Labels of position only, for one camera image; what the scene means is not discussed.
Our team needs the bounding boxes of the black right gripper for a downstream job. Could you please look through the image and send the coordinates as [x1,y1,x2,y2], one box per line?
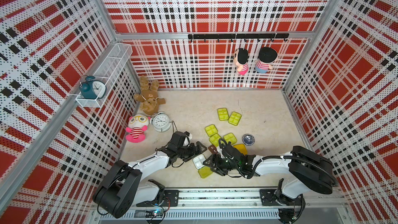
[203,154,240,177]

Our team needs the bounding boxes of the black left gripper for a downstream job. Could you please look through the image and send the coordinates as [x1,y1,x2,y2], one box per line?
[177,141,207,162]

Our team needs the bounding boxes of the small brown pillbox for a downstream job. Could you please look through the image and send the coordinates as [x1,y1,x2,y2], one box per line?
[208,145,219,155]

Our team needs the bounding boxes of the green pillbox with cross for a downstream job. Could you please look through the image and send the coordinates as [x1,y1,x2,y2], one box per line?
[205,124,218,137]

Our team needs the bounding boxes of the round blue pillbox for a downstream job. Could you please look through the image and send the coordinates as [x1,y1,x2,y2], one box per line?
[242,134,255,146]

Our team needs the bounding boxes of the green pillbox front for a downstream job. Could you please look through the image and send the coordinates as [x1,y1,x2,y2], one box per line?
[192,154,213,179]

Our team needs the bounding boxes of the green pillbox white tray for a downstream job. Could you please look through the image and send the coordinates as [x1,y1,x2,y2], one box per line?
[228,112,242,126]

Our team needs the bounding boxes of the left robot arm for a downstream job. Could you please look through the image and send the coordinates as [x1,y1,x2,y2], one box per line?
[92,131,207,218]

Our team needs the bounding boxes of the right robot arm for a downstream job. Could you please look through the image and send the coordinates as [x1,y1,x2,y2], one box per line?
[203,140,338,205]

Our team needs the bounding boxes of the white alarm clock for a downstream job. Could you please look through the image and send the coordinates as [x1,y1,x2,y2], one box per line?
[150,112,172,133]

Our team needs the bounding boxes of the pink owl plush toy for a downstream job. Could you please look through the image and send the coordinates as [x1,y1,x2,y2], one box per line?
[125,115,150,143]

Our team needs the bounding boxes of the brown teddy bear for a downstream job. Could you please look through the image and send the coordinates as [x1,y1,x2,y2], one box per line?
[133,76,166,116]

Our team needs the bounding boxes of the pink dressed hanging doll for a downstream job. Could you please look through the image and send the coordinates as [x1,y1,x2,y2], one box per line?
[233,48,249,75]

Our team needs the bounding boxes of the blue dressed hanging doll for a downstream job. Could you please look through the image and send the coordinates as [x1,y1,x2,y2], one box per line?
[255,47,277,74]

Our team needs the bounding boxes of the teal alarm clock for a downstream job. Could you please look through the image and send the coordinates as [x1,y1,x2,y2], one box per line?
[79,75,106,100]

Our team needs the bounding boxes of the metal base rail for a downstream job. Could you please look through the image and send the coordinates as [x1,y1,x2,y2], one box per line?
[89,187,354,224]

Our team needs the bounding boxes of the white wire shelf basket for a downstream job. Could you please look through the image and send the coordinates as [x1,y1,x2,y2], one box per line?
[76,43,132,108]

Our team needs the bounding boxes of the black hook rail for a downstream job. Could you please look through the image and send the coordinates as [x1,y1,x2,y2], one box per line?
[188,33,290,40]

